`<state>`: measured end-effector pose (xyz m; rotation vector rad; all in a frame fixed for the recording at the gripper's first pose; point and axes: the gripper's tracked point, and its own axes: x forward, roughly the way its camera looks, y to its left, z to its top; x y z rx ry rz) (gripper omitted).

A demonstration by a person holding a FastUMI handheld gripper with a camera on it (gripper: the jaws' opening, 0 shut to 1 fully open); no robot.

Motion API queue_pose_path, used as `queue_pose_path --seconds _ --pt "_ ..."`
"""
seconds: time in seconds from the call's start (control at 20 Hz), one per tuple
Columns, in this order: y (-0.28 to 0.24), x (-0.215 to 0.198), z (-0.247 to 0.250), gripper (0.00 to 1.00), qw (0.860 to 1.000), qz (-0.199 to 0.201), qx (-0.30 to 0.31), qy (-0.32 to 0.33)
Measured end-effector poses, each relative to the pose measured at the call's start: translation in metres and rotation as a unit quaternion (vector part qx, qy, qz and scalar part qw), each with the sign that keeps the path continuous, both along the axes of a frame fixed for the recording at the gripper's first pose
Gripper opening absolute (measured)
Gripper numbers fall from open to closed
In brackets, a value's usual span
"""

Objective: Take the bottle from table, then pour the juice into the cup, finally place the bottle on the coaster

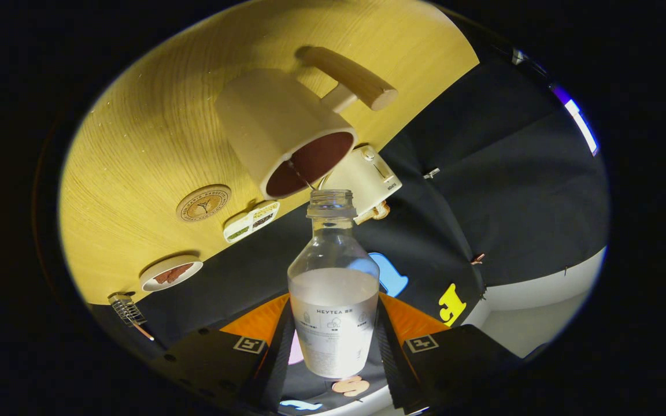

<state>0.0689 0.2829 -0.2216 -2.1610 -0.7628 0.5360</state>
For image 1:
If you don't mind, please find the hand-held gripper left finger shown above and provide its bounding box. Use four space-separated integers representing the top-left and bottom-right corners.
154 293 297 414

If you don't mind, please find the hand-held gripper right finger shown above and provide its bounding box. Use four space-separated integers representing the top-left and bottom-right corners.
373 292 521 414

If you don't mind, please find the clear plastic juice bottle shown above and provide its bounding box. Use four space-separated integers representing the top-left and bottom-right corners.
287 190 380 379

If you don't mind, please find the round cork coaster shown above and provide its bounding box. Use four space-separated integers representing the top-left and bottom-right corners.
176 184 232 223

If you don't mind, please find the beige cup with wooden handle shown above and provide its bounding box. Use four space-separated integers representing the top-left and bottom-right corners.
216 46 398 200

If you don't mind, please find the white round plate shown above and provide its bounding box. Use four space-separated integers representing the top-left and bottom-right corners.
139 255 204 292

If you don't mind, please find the red-brown meat piece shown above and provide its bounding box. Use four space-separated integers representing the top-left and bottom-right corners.
154 263 195 285

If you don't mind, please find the white divided snack tray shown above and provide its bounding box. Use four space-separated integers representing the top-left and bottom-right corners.
223 200 280 243

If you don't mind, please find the cream toaster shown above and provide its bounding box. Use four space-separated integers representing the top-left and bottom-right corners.
319 144 403 225

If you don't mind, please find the wooden table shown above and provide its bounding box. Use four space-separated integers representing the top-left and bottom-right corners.
58 0 480 306

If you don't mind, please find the ceiling light panel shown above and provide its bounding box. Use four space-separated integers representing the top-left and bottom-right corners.
552 84 600 157

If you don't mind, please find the metal wire holder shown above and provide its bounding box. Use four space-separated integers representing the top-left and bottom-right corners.
108 293 147 329

